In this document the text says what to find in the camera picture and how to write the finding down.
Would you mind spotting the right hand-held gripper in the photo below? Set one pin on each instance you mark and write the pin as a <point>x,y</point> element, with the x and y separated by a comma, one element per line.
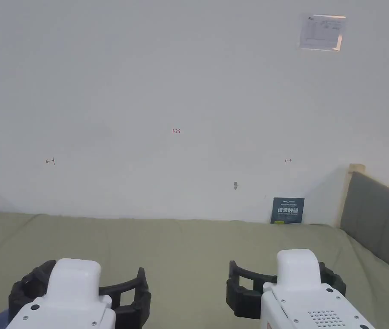
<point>297,301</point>

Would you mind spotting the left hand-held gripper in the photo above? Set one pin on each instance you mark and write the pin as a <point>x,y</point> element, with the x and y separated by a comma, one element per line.
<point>74,301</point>

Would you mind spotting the dark blue printed card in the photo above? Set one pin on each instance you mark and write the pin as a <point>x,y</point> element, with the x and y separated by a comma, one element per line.
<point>287,210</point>

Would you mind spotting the bed with pale green sheet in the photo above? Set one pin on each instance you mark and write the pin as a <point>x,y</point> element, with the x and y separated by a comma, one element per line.
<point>187,246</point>

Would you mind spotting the grey padded headboard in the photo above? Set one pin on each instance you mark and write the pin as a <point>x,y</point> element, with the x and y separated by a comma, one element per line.
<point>379,219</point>

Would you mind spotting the white paper sheet on wall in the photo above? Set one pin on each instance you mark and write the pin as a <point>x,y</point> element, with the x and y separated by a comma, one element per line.
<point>323,32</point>

